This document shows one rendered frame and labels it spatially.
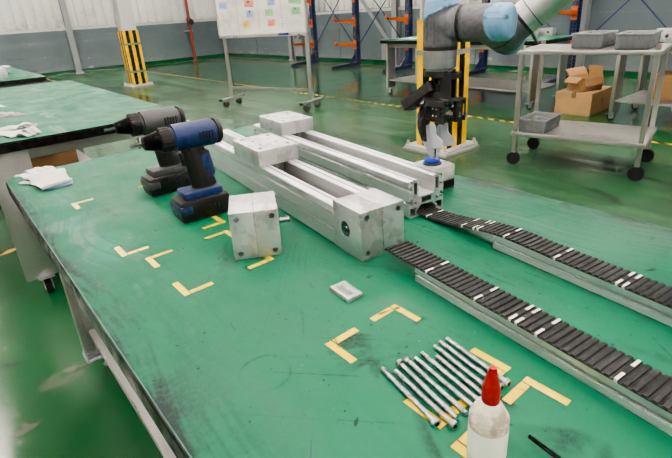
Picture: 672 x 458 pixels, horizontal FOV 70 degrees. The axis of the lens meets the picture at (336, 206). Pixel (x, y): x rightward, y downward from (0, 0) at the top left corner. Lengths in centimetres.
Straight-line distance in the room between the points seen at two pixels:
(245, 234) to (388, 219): 27
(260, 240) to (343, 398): 40
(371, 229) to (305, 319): 22
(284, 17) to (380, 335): 612
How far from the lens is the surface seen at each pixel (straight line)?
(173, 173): 135
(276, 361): 67
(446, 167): 120
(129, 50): 1105
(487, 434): 51
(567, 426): 61
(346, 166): 122
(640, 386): 64
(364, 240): 86
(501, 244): 93
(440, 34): 112
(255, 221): 90
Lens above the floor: 120
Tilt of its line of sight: 22 degrees down
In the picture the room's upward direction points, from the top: 4 degrees counter-clockwise
